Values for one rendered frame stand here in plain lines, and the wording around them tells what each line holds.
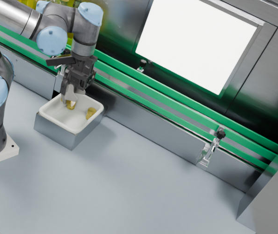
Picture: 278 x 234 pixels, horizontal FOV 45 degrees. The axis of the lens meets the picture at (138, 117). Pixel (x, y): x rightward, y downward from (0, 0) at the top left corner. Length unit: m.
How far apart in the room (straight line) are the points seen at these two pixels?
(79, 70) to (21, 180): 0.40
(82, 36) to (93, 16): 0.07
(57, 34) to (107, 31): 0.63
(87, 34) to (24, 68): 0.48
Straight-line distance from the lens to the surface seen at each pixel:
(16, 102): 1.42
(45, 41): 0.90
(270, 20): 1.32
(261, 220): 1.30
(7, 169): 1.16
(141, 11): 1.42
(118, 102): 1.38
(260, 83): 1.42
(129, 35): 1.46
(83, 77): 1.11
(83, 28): 1.04
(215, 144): 1.21
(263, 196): 1.23
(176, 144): 1.38
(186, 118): 1.33
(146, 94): 1.33
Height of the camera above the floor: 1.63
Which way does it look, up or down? 35 degrees down
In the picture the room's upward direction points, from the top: 23 degrees clockwise
